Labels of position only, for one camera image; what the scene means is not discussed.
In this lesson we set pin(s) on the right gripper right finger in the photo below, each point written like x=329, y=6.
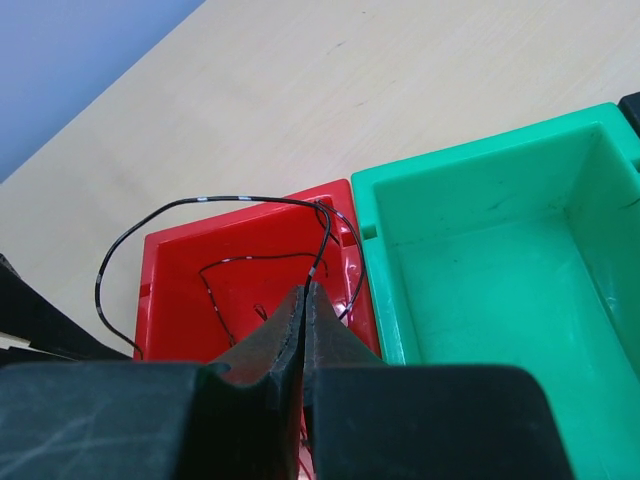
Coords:
x=334, y=359

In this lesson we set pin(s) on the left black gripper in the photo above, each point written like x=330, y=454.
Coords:
x=50, y=334

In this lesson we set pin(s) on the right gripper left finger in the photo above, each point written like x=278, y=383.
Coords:
x=258, y=396

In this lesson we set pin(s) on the red storage bin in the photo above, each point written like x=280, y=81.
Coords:
x=208, y=283

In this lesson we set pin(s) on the green storage bin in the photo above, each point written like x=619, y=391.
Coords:
x=520, y=249

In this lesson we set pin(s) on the black storage bin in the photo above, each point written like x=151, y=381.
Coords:
x=629, y=105

